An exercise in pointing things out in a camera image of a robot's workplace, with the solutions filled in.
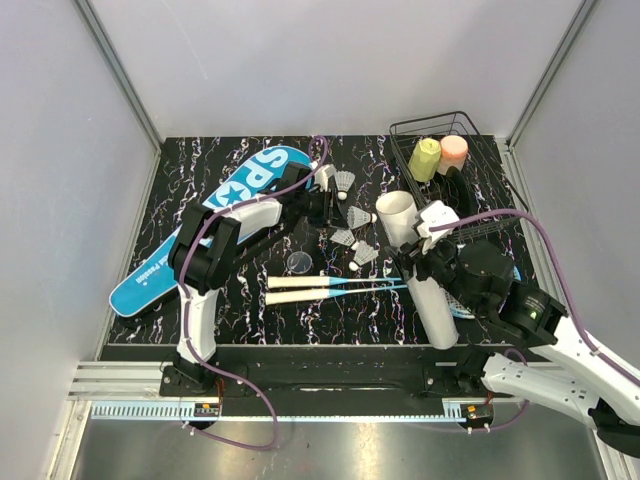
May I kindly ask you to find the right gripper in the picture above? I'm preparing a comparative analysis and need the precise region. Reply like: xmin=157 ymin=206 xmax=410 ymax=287
xmin=385 ymin=226 xmax=483 ymax=313

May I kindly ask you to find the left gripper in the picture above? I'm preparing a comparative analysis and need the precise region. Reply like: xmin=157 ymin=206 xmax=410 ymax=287
xmin=294 ymin=187 xmax=348 ymax=230

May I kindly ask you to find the white shuttlecock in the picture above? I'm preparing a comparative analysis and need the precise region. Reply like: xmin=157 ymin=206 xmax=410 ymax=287
xmin=349 ymin=241 xmax=379 ymax=272
xmin=347 ymin=206 xmax=377 ymax=230
xmin=334 ymin=171 xmax=355 ymax=201
xmin=330 ymin=229 xmax=359 ymax=250

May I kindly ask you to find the clear plastic tube lid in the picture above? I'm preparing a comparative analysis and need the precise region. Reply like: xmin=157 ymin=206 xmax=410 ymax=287
xmin=286 ymin=251 xmax=313 ymax=275

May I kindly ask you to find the white shuttlecock tube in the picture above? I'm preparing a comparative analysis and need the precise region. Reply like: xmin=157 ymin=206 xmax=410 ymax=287
xmin=375 ymin=190 xmax=458 ymax=350

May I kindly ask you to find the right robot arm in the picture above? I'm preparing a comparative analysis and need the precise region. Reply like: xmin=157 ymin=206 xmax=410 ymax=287
xmin=394 ymin=240 xmax=639 ymax=457

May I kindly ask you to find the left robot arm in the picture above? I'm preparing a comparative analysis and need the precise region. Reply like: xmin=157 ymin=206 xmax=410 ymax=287
xmin=168 ymin=163 xmax=347 ymax=396

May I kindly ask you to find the blue badminton racket lower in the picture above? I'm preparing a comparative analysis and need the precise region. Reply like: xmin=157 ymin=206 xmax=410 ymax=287
xmin=264 ymin=284 xmax=476 ymax=321

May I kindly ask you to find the blue badminton racket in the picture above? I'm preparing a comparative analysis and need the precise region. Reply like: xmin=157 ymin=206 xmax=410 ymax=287
xmin=266 ymin=275 xmax=404 ymax=289
xmin=264 ymin=284 xmax=476 ymax=321

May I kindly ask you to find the blue badminton racket upper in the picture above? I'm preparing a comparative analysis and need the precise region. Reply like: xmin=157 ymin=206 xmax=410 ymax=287
xmin=266 ymin=275 xmax=404 ymax=289

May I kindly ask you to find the black bowl in basket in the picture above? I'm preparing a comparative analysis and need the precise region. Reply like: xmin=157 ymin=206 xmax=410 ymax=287
xmin=436 ymin=167 xmax=472 ymax=219

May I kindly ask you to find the yellow-green cup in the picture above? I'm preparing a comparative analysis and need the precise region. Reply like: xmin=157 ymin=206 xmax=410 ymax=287
xmin=408 ymin=138 xmax=441 ymax=182

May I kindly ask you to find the pink cup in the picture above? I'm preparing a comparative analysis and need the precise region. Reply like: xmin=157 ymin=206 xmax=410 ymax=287
xmin=438 ymin=135 xmax=469 ymax=175

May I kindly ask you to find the blue racket bag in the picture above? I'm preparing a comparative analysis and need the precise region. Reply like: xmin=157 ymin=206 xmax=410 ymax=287
xmin=108 ymin=145 xmax=314 ymax=320

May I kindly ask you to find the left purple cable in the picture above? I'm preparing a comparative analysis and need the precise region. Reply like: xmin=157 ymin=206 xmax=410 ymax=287
xmin=177 ymin=134 xmax=331 ymax=451

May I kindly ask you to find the purple cable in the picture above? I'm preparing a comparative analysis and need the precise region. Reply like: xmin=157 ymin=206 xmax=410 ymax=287
xmin=177 ymin=134 xmax=331 ymax=451
xmin=427 ymin=208 xmax=640 ymax=434

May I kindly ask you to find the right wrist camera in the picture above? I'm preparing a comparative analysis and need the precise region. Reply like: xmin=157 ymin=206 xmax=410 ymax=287
xmin=413 ymin=200 xmax=459 ymax=254

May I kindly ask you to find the black wire basket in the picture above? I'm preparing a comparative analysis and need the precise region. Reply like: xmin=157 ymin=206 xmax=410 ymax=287
xmin=389 ymin=111 xmax=529 ymax=218

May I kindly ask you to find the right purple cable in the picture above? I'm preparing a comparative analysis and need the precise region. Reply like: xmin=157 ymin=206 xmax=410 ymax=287
xmin=427 ymin=208 xmax=640 ymax=434

